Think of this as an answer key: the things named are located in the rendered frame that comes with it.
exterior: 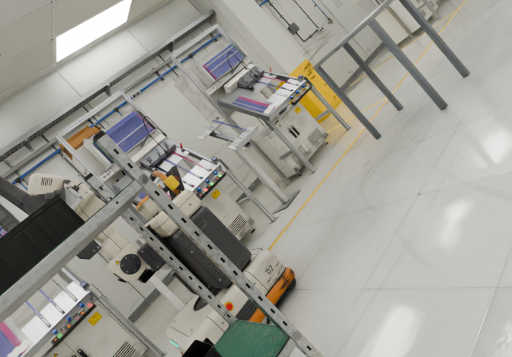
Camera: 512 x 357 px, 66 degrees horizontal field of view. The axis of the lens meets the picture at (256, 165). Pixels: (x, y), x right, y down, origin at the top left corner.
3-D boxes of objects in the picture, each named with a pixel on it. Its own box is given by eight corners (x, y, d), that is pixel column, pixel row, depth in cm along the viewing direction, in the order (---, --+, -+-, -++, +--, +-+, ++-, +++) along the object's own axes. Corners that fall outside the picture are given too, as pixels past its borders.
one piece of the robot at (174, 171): (177, 210, 248) (165, 176, 250) (192, 201, 217) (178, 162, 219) (161, 216, 243) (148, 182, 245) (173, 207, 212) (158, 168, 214)
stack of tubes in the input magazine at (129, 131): (154, 129, 385) (134, 109, 382) (113, 162, 360) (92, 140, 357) (152, 134, 396) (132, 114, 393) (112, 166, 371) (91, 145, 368)
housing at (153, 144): (170, 147, 392) (165, 136, 382) (132, 178, 368) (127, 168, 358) (164, 144, 396) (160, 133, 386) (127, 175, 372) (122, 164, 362)
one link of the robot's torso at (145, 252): (171, 262, 229) (140, 231, 227) (182, 260, 204) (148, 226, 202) (136, 298, 217) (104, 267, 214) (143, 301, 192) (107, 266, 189)
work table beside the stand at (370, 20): (446, 108, 266) (369, 17, 258) (376, 140, 328) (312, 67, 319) (470, 72, 287) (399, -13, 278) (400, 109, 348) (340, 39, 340)
